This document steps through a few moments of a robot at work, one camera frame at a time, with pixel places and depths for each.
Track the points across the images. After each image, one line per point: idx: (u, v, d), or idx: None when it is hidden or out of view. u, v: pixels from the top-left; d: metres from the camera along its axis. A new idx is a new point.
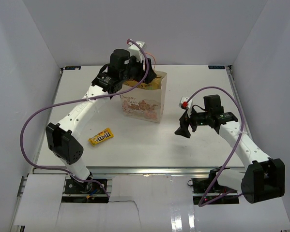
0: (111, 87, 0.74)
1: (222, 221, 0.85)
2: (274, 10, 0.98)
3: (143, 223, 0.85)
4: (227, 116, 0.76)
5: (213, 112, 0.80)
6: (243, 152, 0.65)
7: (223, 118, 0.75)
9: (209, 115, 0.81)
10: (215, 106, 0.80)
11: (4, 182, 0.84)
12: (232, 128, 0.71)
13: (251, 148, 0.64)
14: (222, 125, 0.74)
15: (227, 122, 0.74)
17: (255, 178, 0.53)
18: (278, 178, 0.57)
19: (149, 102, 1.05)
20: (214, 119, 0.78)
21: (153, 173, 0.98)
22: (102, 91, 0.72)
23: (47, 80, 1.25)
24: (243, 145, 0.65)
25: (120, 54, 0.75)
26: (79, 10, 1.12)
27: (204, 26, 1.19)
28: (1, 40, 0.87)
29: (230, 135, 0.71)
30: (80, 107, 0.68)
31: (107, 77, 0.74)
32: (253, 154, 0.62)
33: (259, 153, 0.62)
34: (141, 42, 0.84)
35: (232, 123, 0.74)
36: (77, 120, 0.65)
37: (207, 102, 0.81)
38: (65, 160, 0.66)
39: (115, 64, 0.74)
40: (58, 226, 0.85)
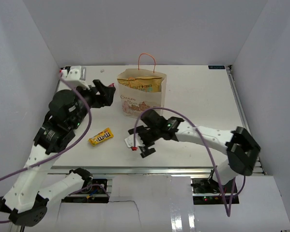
0: (58, 143, 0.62)
1: (222, 221, 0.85)
2: (274, 10, 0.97)
3: (142, 223, 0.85)
4: (174, 122, 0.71)
5: (157, 126, 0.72)
6: (211, 142, 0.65)
7: (174, 126, 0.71)
9: (157, 130, 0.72)
10: (156, 119, 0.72)
11: (4, 182, 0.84)
12: (187, 129, 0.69)
13: (214, 134, 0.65)
14: (176, 133, 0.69)
15: (178, 126, 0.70)
17: (236, 154, 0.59)
18: (247, 139, 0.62)
19: (150, 104, 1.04)
20: (165, 133, 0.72)
21: (153, 173, 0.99)
22: (46, 152, 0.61)
23: (47, 80, 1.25)
24: (207, 135, 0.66)
25: (62, 100, 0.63)
26: (79, 10, 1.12)
27: (205, 26, 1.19)
28: (1, 40, 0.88)
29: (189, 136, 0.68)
30: (24, 176, 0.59)
31: (51, 130, 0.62)
32: (220, 138, 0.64)
33: (222, 134, 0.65)
34: (78, 67, 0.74)
35: (182, 125, 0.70)
36: (22, 195, 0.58)
37: (148, 121, 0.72)
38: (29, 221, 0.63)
39: (58, 115, 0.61)
40: (58, 226, 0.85)
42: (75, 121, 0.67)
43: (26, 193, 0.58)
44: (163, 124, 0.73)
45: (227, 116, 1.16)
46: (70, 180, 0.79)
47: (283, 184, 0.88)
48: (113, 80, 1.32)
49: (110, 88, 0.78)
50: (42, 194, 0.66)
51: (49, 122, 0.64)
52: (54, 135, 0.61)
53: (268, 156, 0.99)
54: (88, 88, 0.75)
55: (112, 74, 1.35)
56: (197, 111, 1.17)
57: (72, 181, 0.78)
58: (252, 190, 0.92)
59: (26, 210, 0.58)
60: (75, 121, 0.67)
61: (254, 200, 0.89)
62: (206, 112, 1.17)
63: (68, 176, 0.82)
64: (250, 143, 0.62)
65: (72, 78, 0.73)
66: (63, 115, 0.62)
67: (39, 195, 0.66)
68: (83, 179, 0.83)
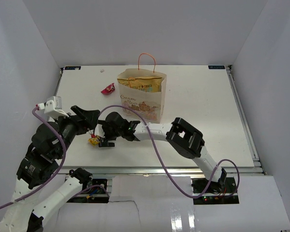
0: (40, 176, 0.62)
1: (222, 221, 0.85)
2: (274, 10, 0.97)
3: (142, 223, 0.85)
4: (133, 125, 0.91)
5: (121, 128, 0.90)
6: (158, 134, 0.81)
7: (133, 128, 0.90)
9: (122, 132, 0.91)
10: (120, 123, 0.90)
11: (4, 181, 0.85)
12: (142, 128, 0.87)
13: (159, 127, 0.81)
14: (134, 133, 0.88)
15: (136, 127, 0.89)
17: (176, 143, 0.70)
18: (186, 128, 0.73)
19: (149, 104, 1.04)
20: (128, 134, 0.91)
21: (153, 174, 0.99)
22: (29, 187, 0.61)
23: (47, 80, 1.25)
24: (154, 129, 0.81)
25: (45, 134, 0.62)
26: (79, 10, 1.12)
27: (205, 26, 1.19)
28: (1, 40, 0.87)
29: (144, 133, 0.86)
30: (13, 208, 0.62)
31: (32, 165, 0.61)
32: (162, 130, 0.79)
33: (165, 126, 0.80)
34: (53, 98, 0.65)
35: (139, 125, 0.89)
36: (12, 225, 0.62)
37: (113, 123, 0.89)
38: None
39: (40, 148, 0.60)
40: (58, 226, 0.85)
42: (60, 151, 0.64)
43: (16, 224, 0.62)
44: (126, 127, 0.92)
45: (227, 116, 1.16)
46: (66, 187, 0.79)
47: (283, 184, 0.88)
48: (113, 80, 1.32)
49: (90, 112, 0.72)
50: (37, 212, 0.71)
51: (32, 153, 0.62)
52: (35, 169, 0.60)
53: (268, 156, 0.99)
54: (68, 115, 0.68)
55: (112, 74, 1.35)
56: (197, 111, 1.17)
57: (68, 190, 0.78)
58: (252, 190, 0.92)
59: None
60: (60, 151, 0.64)
61: (254, 200, 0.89)
62: (206, 112, 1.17)
63: (66, 181, 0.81)
64: (190, 131, 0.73)
65: (49, 110, 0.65)
66: (45, 149, 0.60)
67: (33, 213, 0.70)
68: (82, 182, 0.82)
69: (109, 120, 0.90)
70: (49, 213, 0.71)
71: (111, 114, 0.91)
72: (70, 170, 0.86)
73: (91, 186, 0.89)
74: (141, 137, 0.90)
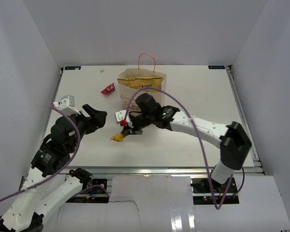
0: (54, 166, 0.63)
1: (222, 221, 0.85)
2: (274, 10, 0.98)
3: (142, 223, 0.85)
4: (169, 111, 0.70)
5: (153, 112, 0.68)
6: (205, 135, 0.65)
7: (169, 115, 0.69)
9: (153, 119, 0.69)
10: (153, 106, 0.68)
11: (4, 181, 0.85)
12: (182, 119, 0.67)
13: (209, 127, 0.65)
14: (171, 122, 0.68)
15: (174, 116, 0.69)
17: (230, 151, 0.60)
18: (241, 135, 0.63)
19: None
20: (160, 121, 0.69)
21: (153, 173, 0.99)
22: (42, 175, 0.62)
23: (47, 80, 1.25)
24: (202, 127, 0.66)
25: (62, 125, 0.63)
26: (78, 10, 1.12)
27: (205, 26, 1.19)
28: (1, 40, 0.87)
29: (184, 126, 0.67)
30: (22, 198, 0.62)
31: (48, 154, 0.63)
32: (215, 131, 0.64)
33: (217, 127, 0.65)
34: (66, 96, 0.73)
35: (177, 114, 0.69)
36: (19, 215, 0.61)
37: (143, 106, 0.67)
38: None
39: (57, 139, 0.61)
40: (58, 226, 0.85)
42: (73, 143, 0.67)
43: (23, 214, 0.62)
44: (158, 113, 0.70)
45: (227, 116, 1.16)
46: (67, 186, 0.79)
47: (283, 184, 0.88)
48: (113, 80, 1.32)
49: (101, 111, 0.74)
50: (38, 210, 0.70)
51: (47, 144, 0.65)
52: (51, 158, 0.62)
53: (268, 156, 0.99)
54: (79, 113, 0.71)
55: (112, 74, 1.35)
56: (197, 111, 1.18)
57: (69, 189, 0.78)
58: (252, 190, 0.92)
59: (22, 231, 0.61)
60: (73, 144, 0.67)
61: (254, 201, 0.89)
62: (206, 112, 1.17)
63: (67, 181, 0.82)
64: (243, 139, 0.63)
65: (62, 108, 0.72)
66: (62, 139, 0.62)
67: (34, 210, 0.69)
68: (82, 182, 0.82)
69: (138, 102, 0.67)
70: (49, 211, 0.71)
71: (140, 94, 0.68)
72: (70, 170, 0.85)
73: (91, 186, 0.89)
74: (177, 129, 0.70)
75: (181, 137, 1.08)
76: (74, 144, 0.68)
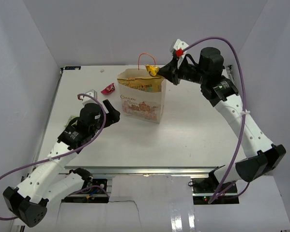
0: (79, 142, 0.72)
1: (222, 221, 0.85)
2: (275, 10, 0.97)
3: (142, 223, 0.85)
4: (227, 87, 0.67)
5: (211, 74, 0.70)
6: (246, 138, 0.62)
7: (224, 89, 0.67)
9: (205, 81, 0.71)
10: (213, 70, 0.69)
11: (4, 181, 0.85)
12: (234, 107, 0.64)
13: (254, 135, 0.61)
14: (222, 101, 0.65)
15: (228, 97, 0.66)
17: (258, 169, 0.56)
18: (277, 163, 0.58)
19: (149, 104, 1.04)
20: (209, 90, 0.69)
21: (153, 173, 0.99)
22: (68, 148, 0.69)
23: (46, 80, 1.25)
24: (248, 130, 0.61)
25: (90, 109, 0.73)
26: (78, 10, 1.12)
27: (205, 26, 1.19)
28: (1, 40, 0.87)
29: (232, 115, 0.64)
30: (42, 168, 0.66)
31: (75, 132, 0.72)
32: (257, 142, 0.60)
33: (262, 140, 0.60)
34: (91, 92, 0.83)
35: (233, 98, 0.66)
36: (38, 183, 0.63)
37: (207, 64, 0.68)
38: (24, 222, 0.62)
39: (85, 118, 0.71)
40: (58, 226, 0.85)
42: (95, 127, 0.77)
43: (41, 183, 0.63)
44: (214, 80, 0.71)
45: None
46: (69, 180, 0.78)
47: (283, 184, 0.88)
48: (113, 80, 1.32)
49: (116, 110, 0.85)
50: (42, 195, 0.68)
51: (73, 125, 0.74)
52: (77, 135, 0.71)
53: None
54: None
55: (112, 74, 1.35)
56: (197, 111, 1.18)
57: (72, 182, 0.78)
58: (252, 190, 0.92)
59: (35, 203, 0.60)
60: (94, 129, 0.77)
61: (254, 200, 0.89)
62: (206, 112, 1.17)
63: (68, 176, 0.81)
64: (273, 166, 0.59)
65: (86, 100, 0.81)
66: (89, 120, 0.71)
67: None
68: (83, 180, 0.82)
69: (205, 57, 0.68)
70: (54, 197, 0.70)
71: (212, 52, 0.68)
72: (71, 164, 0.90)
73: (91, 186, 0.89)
74: (221, 111, 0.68)
75: (181, 137, 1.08)
76: (96, 129, 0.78)
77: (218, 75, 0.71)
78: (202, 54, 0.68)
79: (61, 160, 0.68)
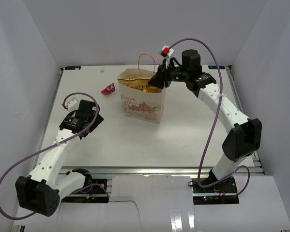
0: (81, 127, 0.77)
1: (222, 221, 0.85)
2: (274, 10, 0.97)
3: (143, 223, 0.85)
4: (206, 79, 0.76)
5: (191, 70, 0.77)
6: (224, 116, 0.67)
7: (203, 81, 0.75)
9: (188, 76, 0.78)
10: (194, 65, 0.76)
11: (5, 181, 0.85)
12: (212, 92, 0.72)
13: (231, 111, 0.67)
14: (202, 89, 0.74)
15: (206, 85, 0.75)
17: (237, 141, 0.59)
18: (255, 135, 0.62)
19: (150, 104, 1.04)
20: (192, 82, 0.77)
21: (153, 174, 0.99)
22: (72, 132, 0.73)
23: (46, 80, 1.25)
24: (224, 108, 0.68)
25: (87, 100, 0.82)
26: (78, 10, 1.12)
27: (205, 26, 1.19)
28: (1, 41, 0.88)
29: (211, 99, 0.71)
30: (51, 153, 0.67)
31: (75, 119, 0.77)
32: (234, 117, 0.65)
33: (239, 116, 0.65)
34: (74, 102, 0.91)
35: (211, 86, 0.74)
36: (50, 167, 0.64)
37: (187, 61, 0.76)
38: (39, 211, 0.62)
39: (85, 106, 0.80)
40: (58, 225, 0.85)
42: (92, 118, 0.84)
43: (53, 167, 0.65)
44: (195, 75, 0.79)
45: None
46: (72, 176, 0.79)
47: (283, 184, 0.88)
48: (113, 80, 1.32)
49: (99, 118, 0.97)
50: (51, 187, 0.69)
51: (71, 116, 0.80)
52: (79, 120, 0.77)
53: (268, 156, 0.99)
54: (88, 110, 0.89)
55: (112, 74, 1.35)
56: (197, 111, 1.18)
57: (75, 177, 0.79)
58: (252, 190, 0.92)
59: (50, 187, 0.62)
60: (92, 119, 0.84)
61: (254, 201, 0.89)
62: (206, 112, 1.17)
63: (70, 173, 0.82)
64: (254, 139, 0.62)
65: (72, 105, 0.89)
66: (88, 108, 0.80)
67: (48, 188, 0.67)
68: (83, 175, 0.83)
69: (185, 55, 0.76)
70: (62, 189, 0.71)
71: (190, 50, 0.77)
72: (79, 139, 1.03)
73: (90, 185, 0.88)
74: (203, 99, 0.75)
75: (181, 136, 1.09)
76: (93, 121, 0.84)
77: (198, 71, 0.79)
78: (183, 53, 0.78)
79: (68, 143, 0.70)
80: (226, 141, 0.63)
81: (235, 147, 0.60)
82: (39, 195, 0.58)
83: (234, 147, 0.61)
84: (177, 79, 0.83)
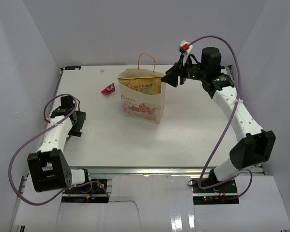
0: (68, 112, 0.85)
1: (222, 221, 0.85)
2: (274, 10, 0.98)
3: (143, 223, 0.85)
4: (223, 80, 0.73)
5: (211, 70, 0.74)
6: (237, 123, 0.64)
7: (221, 83, 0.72)
9: (205, 75, 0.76)
10: (213, 65, 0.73)
11: (5, 181, 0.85)
12: (228, 96, 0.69)
13: (245, 120, 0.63)
14: (217, 91, 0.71)
15: (223, 87, 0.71)
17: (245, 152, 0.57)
18: (267, 148, 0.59)
19: (149, 106, 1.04)
20: (209, 82, 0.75)
21: (153, 174, 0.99)
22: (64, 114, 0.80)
23: (46, 80, 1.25)
24: (238, 115, 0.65)
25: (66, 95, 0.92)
26: (78, 10, 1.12)
27: (205, 26, 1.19)
28: (1, 41, 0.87)
29: (225, 103, 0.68)
30: (52, 133, 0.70)
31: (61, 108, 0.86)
32: (247, 126, 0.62)
33: (252, 125, 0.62)
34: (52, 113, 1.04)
35: (229, 89, 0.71)
36: (56, 140, 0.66)
37: (207, 60, 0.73)
38: (54, 187, 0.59)
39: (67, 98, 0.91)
40: (59, 225, 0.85)
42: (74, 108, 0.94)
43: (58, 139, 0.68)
44: (213, 75, 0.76)
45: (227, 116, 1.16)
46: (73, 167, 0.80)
47: (283, 184, 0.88)
48: (113, 80, 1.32)
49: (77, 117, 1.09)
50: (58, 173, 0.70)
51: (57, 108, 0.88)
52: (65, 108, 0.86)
53: None
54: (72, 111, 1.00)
55: (112, 74, 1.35)
56: (197, 111, 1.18)
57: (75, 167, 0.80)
58: (252, 190, 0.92)
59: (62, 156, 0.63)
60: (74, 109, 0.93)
61: (254, 201, 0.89)
62: (206, 112, 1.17)
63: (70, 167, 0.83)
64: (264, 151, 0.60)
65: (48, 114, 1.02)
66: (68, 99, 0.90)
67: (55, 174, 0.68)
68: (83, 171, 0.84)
69: (205, 53, 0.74)
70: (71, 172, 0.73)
71: (212, 50, 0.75)
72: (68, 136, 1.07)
73: (89, 181, 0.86)
74: (217, 101, 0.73)
75: (181, 136, 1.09)
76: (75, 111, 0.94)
77: (217, 72, 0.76)
78: (204, 50, 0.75)
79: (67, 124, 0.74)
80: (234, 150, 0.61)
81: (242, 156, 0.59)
82: (54, 161, 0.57)
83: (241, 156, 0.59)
84: (193, 78, 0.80)
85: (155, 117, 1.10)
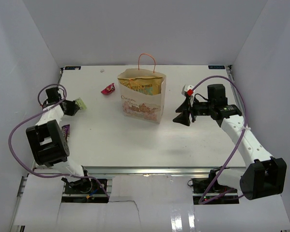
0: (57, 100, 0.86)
1: (222, 220, 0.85)
2: (274, 10, 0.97)
3: (143, 223, 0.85)
4: (231, 109, 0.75)
5: (217, 102, 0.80)
6: (245, 149, 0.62)
7: (228, 112, 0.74)
9: (212, 106, 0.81)
10: (219, 97, 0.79)
11: (4, 181, 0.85)
12: (235, 123, 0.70)
13: (253, 146, 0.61)
14: (225, 119, 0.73)
15: (231, 115, 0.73)
17: (255, 177, 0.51)
18: (279, 177, 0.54)
19: (149, 106, 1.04)
20: (216, 111, 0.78)
21: (153, 174, 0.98)
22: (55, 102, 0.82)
23: (46, 80, 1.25)
24: (246, 142, 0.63)
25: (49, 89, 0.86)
26: (78, 11, 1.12)
27: (204, 26, 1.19)
28: (1, 41, 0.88)
29: (233, 130, 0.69)
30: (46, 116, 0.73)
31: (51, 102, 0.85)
32: (255, 152, 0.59)
33: (261, 152, 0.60)
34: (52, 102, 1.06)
35: (236, 117, 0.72)
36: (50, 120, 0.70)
37: (212, 94, 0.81)
38: (54, 154, 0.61)
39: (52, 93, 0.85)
40: (58, 225, 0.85)
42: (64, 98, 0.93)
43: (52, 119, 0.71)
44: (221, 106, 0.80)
45: None
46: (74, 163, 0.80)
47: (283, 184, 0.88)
48: (113, 80, 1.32)
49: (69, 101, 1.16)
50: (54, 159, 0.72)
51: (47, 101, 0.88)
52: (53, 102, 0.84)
53: None
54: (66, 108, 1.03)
55: (112, 74, 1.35)
56: None
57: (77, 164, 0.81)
58: None
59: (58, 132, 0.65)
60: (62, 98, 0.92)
61: (253, 200, 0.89)
62: None
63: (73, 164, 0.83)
64: (277, 180, 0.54)
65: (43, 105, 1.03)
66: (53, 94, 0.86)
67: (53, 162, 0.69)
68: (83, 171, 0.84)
69: (210, 87, 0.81)
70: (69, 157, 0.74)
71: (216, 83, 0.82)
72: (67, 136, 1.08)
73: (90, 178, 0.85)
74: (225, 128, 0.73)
75: (181, 136, 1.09)
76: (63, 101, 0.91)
77: (224, 104, 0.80)
78: (208, 86, 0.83)
79: (57, 108, 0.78)
80: (245, 178, 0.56)
81: (253, 182, 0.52)
82: (52, 128, 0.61)
83: (252, 182, 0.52)
84: (204, 114, 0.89)
85: (155, 118, 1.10)
